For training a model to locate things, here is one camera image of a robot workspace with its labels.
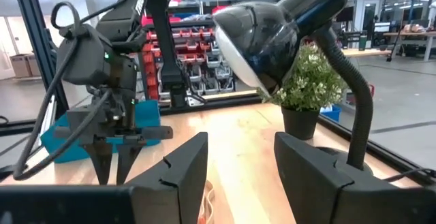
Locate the black gooseneck desk lamp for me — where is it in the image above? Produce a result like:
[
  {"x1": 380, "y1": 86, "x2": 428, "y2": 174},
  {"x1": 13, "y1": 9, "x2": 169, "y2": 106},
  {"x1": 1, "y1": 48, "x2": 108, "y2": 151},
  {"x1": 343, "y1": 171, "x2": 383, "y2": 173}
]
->
[{"x1": 213, "y1": 0, "x2": 375, "y2": 176}]

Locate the wooden desk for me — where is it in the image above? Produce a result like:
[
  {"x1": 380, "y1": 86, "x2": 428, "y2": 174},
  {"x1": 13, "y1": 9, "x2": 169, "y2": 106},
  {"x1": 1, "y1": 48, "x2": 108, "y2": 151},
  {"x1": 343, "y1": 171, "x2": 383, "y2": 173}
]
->
[{"x1": 340, "y1": 48, "x2": 392, "y2": 59}]

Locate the blue storage tote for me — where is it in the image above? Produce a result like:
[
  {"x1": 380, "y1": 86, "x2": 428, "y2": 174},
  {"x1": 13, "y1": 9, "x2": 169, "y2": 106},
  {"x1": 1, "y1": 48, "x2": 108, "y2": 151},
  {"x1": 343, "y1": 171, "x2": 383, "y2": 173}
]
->
[{"x1": 319, "y1": 104, "x2": 342, "y2": 123}]

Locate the silver aluminium bracket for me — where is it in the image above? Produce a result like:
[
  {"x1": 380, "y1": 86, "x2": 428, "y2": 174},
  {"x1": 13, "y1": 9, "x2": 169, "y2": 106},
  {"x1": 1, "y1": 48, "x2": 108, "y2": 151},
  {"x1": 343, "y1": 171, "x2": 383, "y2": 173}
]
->
[{"x1": 46, "y1": 94, "x2": 59, "y2": 126}]

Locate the brown cardboard box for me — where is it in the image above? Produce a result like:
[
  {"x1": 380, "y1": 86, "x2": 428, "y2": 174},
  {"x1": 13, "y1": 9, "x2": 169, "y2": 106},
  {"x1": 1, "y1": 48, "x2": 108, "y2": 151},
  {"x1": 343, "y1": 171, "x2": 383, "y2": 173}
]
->
[
  {"x1": 9, "y1": 53, "x2": 32, "y2": 79},
  {"x1": 26, "y1": 53, "x2": 42, "y2": 78}
]

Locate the shelf rack with parts bins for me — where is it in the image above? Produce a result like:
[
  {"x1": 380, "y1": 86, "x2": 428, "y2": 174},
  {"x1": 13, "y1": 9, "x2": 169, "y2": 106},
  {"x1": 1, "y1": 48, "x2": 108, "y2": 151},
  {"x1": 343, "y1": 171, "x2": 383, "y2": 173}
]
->
[{"x1": 138, "y1": 0, "x2": 239, "y2": 106}]

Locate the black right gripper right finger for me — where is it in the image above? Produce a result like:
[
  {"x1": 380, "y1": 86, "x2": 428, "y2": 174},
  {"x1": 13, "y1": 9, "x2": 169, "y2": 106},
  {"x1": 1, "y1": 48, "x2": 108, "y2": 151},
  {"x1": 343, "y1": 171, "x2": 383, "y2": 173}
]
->
[{"x1": 274, "y1": 131, "x2": 436, "y2": 224}]

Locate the red plastic crate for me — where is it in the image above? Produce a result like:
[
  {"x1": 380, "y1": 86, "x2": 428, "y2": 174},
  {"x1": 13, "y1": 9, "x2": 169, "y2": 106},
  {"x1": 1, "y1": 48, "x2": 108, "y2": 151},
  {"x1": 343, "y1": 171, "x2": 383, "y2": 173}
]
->
[{"x1": 140, "y1": 14, "x2": 182, "y2": 27}]

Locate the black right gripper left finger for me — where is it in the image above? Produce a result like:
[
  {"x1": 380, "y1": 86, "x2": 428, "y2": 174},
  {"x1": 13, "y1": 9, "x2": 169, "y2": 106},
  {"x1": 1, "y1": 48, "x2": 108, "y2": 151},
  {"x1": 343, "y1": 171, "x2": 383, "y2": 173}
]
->
[{"x1": 0, "y1": 131, "x2": 209, "y2": 224}]

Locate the artificial plant in black pot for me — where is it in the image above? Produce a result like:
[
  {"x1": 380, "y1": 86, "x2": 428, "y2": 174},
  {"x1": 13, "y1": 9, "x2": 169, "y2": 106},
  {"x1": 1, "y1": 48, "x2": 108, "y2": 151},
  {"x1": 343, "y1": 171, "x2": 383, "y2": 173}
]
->
[{"x1": 258, "y1": 43, "x2": 348, "y2": 141}]

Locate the beige rubber band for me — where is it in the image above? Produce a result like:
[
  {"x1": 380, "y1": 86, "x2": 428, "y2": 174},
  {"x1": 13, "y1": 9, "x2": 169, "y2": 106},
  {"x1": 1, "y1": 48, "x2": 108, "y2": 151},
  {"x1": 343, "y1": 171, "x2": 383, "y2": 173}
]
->
[{"x1": 203, "y1": 179, "x2": 216, "y2": 224}]

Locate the blue plastic bin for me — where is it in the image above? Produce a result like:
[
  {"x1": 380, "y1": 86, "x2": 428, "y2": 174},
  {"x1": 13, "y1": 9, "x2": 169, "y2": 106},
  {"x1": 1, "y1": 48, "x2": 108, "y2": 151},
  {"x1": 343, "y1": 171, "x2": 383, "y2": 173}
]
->
[{"x1": 40, "y1": 99, "x2": 161, "y2": 164}]

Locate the black aluminium table frame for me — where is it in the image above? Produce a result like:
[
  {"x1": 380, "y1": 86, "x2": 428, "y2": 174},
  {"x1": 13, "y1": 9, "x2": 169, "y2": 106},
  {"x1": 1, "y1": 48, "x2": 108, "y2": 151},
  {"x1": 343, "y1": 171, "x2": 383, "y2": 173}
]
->
[{"x1": 0, "y1": 0, "x2": 436, "y2": 187}]

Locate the black lamp power cord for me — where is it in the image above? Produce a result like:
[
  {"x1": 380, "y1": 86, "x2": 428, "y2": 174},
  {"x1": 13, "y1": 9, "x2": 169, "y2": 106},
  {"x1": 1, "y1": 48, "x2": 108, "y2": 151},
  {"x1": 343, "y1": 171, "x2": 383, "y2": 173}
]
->
[{"x1": 383, "y1": 167, "x2": 436, "y2": 184}]

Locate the black left wrist camera cable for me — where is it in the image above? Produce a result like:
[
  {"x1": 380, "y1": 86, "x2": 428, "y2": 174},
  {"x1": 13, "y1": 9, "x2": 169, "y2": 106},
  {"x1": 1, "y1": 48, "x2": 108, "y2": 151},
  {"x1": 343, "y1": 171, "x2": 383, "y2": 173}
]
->
[{"x1": 12, "y1": 1, "x2": 115, "y2": 181}]

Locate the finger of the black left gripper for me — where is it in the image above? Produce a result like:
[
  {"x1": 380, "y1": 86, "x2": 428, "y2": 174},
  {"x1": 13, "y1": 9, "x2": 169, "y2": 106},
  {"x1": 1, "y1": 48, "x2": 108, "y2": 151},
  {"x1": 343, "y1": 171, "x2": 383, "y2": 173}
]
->
[
  {"x1": 114, "y1": 141, "x2": 146, "y2": 186},
  {"x1": 82, "y1": 138, "x2": 114, "y2": 186}
]

